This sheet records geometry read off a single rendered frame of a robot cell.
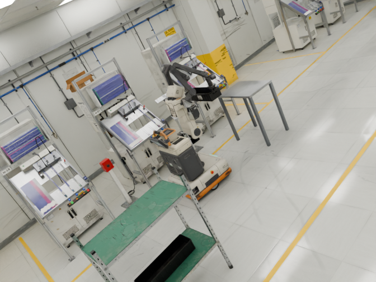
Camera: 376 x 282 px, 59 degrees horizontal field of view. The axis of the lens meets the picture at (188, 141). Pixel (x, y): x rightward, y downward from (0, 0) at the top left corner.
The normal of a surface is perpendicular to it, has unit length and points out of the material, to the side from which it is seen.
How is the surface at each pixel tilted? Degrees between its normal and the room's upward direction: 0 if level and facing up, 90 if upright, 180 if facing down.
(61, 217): 90
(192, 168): 90
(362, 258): 0
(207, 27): 90
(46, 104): 90
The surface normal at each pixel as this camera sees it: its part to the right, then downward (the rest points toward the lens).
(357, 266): -0.42, -0.83
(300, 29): 0.61, 0.06
